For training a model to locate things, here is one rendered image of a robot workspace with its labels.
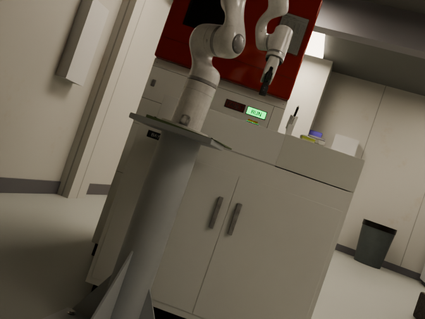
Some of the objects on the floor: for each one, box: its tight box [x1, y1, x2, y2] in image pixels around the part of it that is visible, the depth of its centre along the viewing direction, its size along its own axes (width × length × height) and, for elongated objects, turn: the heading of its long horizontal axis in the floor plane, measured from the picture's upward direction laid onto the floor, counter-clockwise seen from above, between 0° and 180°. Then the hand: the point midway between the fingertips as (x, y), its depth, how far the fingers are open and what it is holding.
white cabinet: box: [85, 123, 354, 319], centre depth 211 cm, size 64×96×82 cm, turn 175°
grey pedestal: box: [42, 112, 224, 319], centre depth 152 cm, size 51×44×82 cm
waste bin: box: [354, 218, 397, 269], centre depth 714 cm, size 56×56×70 cm
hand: (263, 90), depth 185 cm, fingers closed
